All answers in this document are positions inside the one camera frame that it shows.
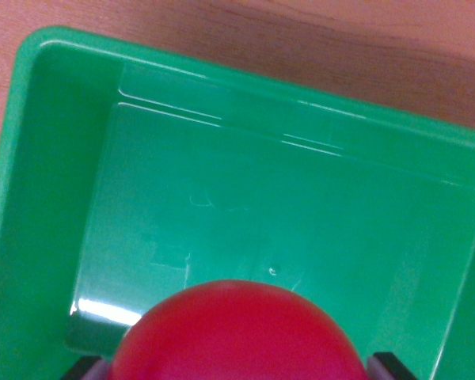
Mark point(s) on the green plastic bin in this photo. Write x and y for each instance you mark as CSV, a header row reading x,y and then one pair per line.
x,y
261,198

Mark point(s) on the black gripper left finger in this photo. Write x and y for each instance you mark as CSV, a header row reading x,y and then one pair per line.
x,y
88,369

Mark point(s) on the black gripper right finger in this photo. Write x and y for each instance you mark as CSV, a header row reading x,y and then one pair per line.
x,y
388,368

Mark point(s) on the red apple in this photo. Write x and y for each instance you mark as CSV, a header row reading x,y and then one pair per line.
x,y
239,336

